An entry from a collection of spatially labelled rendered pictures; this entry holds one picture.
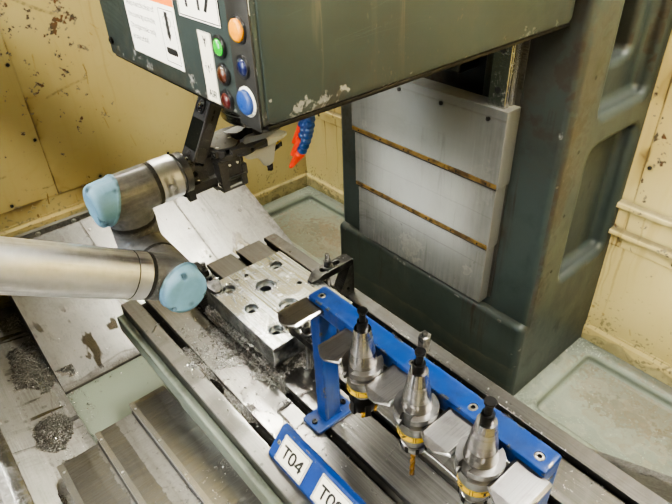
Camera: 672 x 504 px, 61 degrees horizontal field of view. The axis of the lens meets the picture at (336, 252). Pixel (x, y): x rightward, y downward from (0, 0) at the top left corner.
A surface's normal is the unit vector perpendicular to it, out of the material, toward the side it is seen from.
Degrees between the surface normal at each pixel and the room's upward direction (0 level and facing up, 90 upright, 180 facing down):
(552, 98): 90
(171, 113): 90
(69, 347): 24
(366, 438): 0
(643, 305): 90
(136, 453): 8
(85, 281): 86
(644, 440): 0
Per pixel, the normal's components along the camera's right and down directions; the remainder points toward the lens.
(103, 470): -0.13, -0.87
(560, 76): -0.76, 0.40
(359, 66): 0.65, 0.42
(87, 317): 0.24, -0.57
